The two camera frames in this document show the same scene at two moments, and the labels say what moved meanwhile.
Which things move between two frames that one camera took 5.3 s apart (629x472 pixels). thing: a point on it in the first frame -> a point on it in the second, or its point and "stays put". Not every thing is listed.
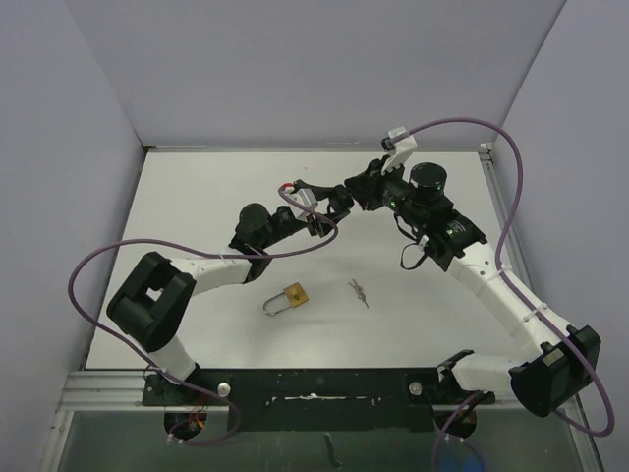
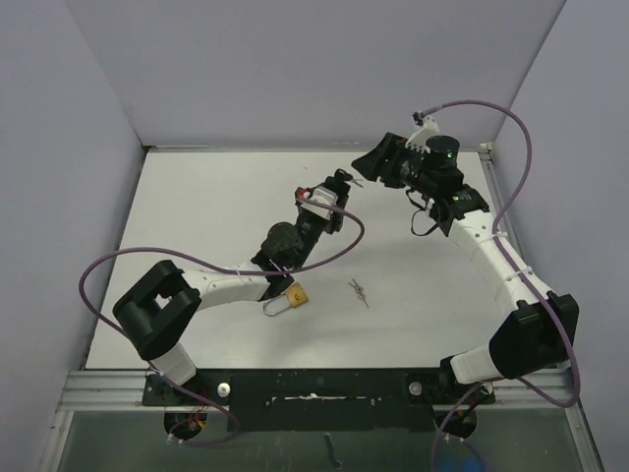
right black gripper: [362, 186] -> [383, 161]
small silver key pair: [359, 290] stays put
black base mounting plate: [316, 400] stays put
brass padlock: [295, 295] stays put
